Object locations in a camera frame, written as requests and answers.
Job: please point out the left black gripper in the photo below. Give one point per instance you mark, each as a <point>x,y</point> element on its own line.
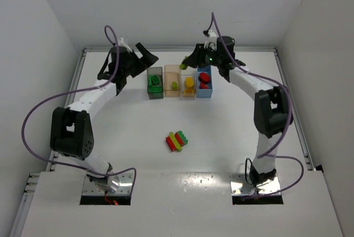
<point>135,61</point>

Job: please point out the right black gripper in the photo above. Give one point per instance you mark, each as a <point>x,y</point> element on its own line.
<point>197,57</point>

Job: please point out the lime green lego brick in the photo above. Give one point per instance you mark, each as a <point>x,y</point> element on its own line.
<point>183,66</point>

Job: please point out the red flower lego piece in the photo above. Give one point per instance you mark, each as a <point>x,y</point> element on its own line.
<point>204,78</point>

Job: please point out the yellow round lego piece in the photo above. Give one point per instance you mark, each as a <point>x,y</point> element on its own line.
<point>189,83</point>

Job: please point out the red curved lego piece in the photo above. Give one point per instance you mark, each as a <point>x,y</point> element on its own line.
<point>203,86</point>

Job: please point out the small lime green lego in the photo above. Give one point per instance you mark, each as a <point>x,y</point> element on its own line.
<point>174,86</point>

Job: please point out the red green lego stack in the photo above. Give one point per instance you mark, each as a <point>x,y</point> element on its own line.
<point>176,141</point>

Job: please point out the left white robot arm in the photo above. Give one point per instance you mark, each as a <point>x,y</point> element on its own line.
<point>71,127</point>

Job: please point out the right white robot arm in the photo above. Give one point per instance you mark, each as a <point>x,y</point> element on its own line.
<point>271,114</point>

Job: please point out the grey transparent container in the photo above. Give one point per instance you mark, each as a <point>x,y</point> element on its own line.
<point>155,71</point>

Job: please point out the clear transparent container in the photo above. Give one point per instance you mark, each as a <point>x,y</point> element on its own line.
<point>189,72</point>

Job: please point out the orange transparent container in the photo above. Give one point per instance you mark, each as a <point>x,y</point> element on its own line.
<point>171,74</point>

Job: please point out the blue container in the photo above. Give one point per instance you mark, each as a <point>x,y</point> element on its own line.
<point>204,93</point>

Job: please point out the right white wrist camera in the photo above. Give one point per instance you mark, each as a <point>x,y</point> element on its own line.
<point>211,39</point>

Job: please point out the back aluminium frame rail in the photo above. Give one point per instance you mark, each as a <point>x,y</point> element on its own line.
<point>186,48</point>

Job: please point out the left aluminium frame rail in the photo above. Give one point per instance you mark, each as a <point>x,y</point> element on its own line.
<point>54,155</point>

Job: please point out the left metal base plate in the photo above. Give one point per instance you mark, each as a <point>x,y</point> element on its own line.
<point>118,185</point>

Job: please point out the metal base plate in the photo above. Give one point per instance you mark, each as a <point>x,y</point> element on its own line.
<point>240,188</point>
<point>118,185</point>

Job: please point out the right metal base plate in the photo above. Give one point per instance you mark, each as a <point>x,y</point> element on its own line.
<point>240,188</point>

